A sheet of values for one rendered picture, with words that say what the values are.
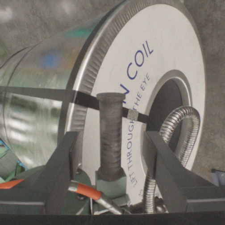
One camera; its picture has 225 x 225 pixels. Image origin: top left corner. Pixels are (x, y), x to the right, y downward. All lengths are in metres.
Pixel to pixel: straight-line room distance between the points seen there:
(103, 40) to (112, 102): 0.27
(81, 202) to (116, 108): 0.14
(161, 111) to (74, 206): 0.99
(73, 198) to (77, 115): 0.20
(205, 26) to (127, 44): 0.96
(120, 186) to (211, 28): 1.28
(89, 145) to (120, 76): 0.22
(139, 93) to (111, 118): 0.37
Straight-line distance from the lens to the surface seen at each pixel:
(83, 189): 0.23
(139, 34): 0.59
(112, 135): 0.23
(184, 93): 1.02
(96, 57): 0.43
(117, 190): 0.29
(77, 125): 0.40
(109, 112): 0.22
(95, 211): 0.29
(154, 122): 1.20
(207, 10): 1.40
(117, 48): 0.49
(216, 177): 2.37
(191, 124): 0.32
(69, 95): 0.40
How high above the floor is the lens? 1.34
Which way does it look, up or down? 32 degrees down
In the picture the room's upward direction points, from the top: 133 degrees counter-clockwise
